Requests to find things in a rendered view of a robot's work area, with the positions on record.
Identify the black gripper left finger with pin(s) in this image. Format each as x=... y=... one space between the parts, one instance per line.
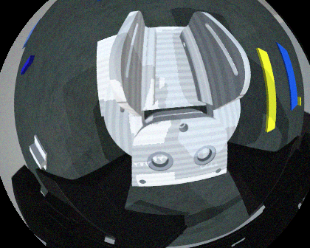
x=99 y=196

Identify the blue flat plate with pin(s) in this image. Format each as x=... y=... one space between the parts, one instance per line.
x=290 y=76

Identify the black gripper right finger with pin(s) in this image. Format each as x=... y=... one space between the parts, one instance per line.
x=256 y=172

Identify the dark blue long bar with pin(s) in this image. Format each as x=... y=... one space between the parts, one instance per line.
x=27 y=64

